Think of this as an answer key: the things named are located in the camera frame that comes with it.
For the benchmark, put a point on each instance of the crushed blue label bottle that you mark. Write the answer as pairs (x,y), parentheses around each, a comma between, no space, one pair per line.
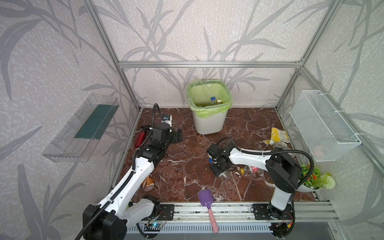
(225,177)

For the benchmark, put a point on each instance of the artificial flower pot plant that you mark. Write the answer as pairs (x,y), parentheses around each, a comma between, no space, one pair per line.
(318,181)

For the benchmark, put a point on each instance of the blue cap water bottle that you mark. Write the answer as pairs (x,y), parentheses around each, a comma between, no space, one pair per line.
(213,101)

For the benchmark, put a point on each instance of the purple pink silicone spatula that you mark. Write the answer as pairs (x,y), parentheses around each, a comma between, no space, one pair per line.
(206,200)

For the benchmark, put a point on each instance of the clear bottle near wrapper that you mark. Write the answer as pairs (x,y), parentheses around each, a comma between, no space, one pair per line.
(280,145)

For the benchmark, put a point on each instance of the aluminium front rail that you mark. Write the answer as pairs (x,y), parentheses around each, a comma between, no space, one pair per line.
(242,212)

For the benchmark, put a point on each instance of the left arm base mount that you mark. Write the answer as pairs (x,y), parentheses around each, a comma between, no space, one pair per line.
(162,212)

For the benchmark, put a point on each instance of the pink label yellow cap bottle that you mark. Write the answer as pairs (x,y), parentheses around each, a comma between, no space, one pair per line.
(248,170)

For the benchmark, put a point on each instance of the white wire mesh basket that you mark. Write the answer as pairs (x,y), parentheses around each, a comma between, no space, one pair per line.
(326,133)

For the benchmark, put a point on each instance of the brown coffee bottle lying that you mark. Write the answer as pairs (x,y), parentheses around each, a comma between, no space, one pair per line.
(148,184)

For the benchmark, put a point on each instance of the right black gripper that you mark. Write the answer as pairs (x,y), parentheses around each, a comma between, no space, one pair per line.
(215,160)

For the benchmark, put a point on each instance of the green bin liner bag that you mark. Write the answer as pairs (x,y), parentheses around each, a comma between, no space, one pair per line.
(199,93)

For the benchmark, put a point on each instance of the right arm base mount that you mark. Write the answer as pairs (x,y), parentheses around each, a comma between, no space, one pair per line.
(261,211)

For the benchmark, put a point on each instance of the clear acrylic wall shelf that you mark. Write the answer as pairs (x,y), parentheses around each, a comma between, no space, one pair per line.
(77,140)

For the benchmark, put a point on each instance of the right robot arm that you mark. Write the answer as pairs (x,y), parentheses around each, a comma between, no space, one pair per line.
(285,172)

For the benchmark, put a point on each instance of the red spray bottle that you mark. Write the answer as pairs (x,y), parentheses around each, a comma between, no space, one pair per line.
(145,130)

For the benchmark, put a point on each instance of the white trash bin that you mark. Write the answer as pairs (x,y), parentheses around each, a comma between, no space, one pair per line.
(211,125)

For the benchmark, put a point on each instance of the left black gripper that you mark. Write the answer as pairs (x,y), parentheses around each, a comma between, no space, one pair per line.
(174,136)

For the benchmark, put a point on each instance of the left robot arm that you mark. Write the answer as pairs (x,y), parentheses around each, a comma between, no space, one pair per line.
(111,218)

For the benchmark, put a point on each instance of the yellow snack wrapper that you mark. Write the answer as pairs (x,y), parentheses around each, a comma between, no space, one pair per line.
(278,136)

